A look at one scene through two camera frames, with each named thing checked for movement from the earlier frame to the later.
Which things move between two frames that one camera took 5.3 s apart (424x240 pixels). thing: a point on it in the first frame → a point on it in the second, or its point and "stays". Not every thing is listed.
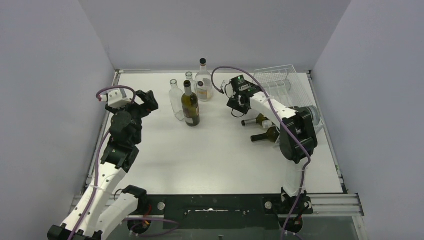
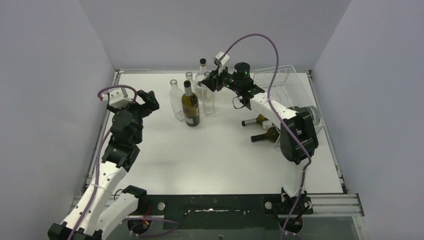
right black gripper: (236, 102) → (214, 79)
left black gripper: (139, 107) stays
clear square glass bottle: (176, 95) stays
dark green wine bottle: (190, 106) stays
